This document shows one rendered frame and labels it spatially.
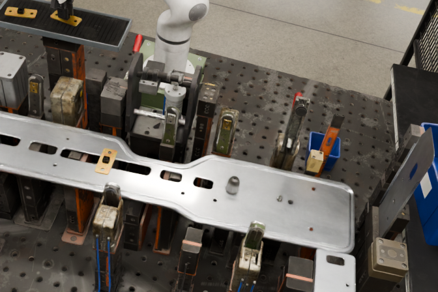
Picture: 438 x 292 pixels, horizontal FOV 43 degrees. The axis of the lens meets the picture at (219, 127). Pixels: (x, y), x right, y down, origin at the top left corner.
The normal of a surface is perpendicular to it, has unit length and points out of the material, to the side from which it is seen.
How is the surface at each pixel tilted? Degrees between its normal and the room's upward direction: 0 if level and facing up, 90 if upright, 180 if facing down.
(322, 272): 0
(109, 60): 0
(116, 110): 90
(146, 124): 0
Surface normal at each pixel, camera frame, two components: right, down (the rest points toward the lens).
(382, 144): 0.14, -0.68
